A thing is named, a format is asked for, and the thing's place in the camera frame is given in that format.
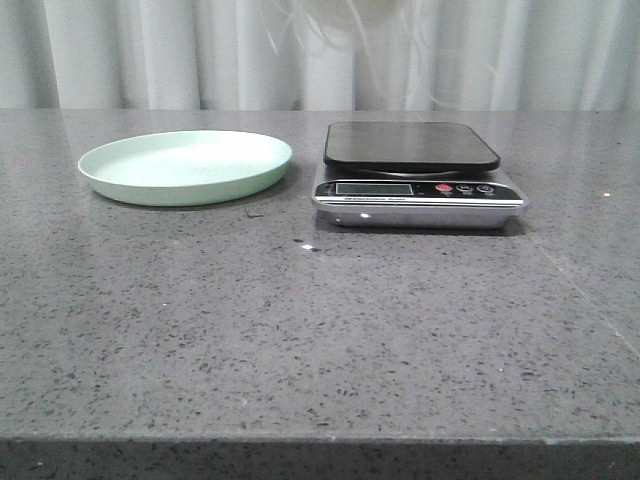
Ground translucent white vermicelli bundle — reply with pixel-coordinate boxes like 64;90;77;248
265;1;505;111

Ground digital kitchen scale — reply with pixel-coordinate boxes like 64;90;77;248
311;121;528;229

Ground light green round plate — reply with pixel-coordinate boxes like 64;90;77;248
78;130;292;207

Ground white pleated curtain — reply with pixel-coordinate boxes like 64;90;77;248
1;1;639;111

